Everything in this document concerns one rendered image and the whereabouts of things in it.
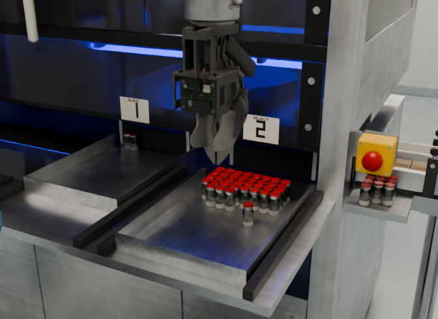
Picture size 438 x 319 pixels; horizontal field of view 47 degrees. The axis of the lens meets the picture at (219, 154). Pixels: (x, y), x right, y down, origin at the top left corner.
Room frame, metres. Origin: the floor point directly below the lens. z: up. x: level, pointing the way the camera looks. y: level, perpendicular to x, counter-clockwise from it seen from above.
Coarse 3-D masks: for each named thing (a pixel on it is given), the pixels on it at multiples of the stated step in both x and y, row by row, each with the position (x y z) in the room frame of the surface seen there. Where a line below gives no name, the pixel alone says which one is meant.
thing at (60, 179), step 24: (96, 144) 1.27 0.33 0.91; (48, 168) 1.11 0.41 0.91; (72, 168) 1.17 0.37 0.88; (96, 168) 1.17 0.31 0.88; (120, 168) 1.17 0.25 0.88; (144, 168) 1.17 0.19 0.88; (168, 168) 1.11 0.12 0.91; (48, 192) 1.01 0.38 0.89; (72, 192) 0.98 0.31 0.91; (96, 192) 1.03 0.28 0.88; (120, 192) 1.03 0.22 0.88
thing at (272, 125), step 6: (246, 120) 1.09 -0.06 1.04; (252, 120) 1.08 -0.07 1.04; (264, 120) 1.07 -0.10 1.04; (270, 120) 1.06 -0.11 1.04; (276, 120) 1.05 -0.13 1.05; (246, 126) 1.09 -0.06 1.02; (252, 126) 1.08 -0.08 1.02; (258, 126) 1.07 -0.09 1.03; (270, 126) 1.06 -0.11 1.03; (276, 126) 1.05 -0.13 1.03; (246, 132) 1.08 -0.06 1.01; (252, 132) 1.08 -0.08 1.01; (264, 132) 1.07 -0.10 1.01; (270, 132) 1.06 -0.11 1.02; (276, 132) 1.05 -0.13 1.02; (246, 138) 1.08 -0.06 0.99; (252, 138) 1.08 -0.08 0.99; (258, 138) 1.07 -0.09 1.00; (264, 138) 1.07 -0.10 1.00; (270, 138) 1.06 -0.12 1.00; (276, 138) 1.05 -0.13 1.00
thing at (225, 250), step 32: (192, 192) 1.03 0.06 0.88; (128, 224) 0.83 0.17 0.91; (160, 224) 0.89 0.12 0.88; (192, 224) 0.89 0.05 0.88; (224, 224) 0.89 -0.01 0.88; (256, 224) 0.89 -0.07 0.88; (288, 224) 0.86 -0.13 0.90; (160, 256) 0.75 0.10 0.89; (192, 256) 0.72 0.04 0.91; (224, 256) 0.77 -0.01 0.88; (256, 256) 0.72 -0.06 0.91
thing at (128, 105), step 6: (126, 102) 1.23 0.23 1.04; (132, 102) 1.22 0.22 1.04; (138, 102) 1.21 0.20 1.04; (144, 102) 1.21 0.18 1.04; (126, 108) 1.23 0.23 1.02; (132, 108) 1.22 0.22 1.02; (138, 108) 1.21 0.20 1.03; (144, 108) 1.21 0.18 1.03; (126, 114) 1.23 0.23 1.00; (132, 114) 1.22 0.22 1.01; (138, 114) 1.21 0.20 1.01; (144, 114) 1.21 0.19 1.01; (132, 120) 1.22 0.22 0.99; (138, 120) 1.22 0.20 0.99; (144, 120) 1.21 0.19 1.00
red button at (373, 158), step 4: (368, 152) 0.95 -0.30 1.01; (372, 152) 0.94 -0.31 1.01; (376, 152) 0.94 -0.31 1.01; (364, 156) 0.94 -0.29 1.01; (368, 156) 0.93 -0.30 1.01; (372, 156) 0.93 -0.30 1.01; (376, 156) 0.93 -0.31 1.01; (380, 156) 0.93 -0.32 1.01; (364, 160) 0.94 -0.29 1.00; (368, 160) 0.93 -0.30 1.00; (372, 160) 0.93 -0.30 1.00; (376, 160) 0.93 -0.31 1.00; (380, 160) 0.93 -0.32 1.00; (364, 164) 0.94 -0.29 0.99; (368, 164) 0.93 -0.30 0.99; (372, 164) 0.93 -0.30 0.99; (376, 164) 0.92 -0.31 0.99; (380, 164) 0.92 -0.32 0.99; (368, 168) 0.93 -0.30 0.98; (372, 168) 0.93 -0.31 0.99; (376, 168) 0.93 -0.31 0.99
